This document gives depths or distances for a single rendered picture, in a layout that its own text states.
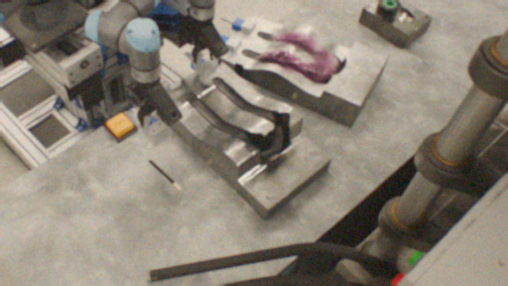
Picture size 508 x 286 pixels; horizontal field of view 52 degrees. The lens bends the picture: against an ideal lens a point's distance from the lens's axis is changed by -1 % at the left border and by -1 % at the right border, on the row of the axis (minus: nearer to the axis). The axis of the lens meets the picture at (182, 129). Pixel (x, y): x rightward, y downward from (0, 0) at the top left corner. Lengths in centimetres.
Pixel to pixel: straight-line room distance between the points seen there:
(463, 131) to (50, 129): 187
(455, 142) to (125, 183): 90
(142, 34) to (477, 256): 79
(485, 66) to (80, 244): 105
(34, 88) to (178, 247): 147
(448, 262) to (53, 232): 104
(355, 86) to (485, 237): 97
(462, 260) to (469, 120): 31
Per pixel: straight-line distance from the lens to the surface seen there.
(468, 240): 77
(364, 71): 173
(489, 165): 111
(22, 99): 263
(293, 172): 149
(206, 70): 164
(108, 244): 144
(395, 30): 200
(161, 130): 143
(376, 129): 173
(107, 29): 125
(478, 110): 97
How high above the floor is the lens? 209
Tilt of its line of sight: 52 degrees down
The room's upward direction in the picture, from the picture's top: 1 degrees counter-clockwise
